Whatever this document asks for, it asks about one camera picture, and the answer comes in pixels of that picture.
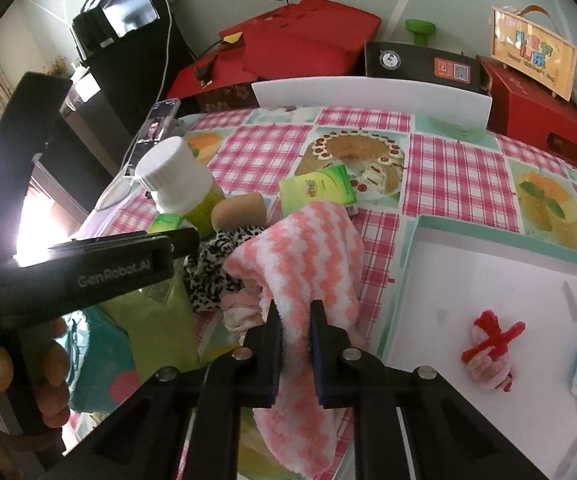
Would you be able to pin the green dumbbell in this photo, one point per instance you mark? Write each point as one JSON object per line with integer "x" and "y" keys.
{"x": 421, "y": 30}

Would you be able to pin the teal dotted cloth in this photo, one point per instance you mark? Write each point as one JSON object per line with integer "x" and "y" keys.
{"x": 108, "y": 375}

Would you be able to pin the smartphone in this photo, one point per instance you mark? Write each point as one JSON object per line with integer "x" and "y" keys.
{"x": 156, "y": 125}

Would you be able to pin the black monitor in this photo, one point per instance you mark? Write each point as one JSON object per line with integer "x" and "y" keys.
{"x": 128, "y": 10}

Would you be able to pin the person's left hand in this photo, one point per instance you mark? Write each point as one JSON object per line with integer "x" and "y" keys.
{"x": 53, "y": 367}

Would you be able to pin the small green carton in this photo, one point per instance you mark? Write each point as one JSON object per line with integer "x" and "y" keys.
{"x": 313, "y": 185}

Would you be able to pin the leopard print scrunchie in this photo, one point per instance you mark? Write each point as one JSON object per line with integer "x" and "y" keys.
{"x": 208, "y": 270}

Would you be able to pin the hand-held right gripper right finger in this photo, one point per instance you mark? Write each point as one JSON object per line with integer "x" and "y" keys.
{"x": 317, "y": 360}

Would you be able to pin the red box with window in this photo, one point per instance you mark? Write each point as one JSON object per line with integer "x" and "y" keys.
{"x": 528, "y": 110}

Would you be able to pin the brown floral box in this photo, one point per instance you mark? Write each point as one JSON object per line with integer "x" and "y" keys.
{"x": 228, "y": 96}

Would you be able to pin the light green cloth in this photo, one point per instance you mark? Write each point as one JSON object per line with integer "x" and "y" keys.
{"x": 153, "y": 330}

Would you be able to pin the white capped green bottle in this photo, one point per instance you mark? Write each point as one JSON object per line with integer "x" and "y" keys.
{"x": 173, "y": 175}

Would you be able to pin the pink white striped sock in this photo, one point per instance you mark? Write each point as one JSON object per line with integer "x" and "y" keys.
{"x": 308, "y": 240}

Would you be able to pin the brown wooden cylinder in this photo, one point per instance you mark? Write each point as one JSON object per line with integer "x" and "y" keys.
{"x": 238, "y": 210}

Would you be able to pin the white board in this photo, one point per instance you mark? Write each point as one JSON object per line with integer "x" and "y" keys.
{"x": 368, "y": 95}

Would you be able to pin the pale pink soft cloth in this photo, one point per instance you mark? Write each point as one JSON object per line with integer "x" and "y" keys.
{"x": 241, "y": 310}

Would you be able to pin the black power plug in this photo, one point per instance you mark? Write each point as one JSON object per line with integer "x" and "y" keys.
{"x": 206, "y": 67}

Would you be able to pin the white tray with teal rim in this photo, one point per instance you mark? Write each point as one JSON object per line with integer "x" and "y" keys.
{"x": 468, "y": 285}

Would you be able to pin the red flat gift box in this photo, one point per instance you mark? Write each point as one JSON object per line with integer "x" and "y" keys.
{"x": 308, "y": 35}

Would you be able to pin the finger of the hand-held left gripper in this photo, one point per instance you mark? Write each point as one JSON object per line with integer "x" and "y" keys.
{"x": 178, "y": 241}

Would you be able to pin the black long box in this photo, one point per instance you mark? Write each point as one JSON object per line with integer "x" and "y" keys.
{"x": 418, "y": 62}

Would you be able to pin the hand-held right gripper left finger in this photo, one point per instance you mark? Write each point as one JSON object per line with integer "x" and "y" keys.
{"x": 274, "y": 355}

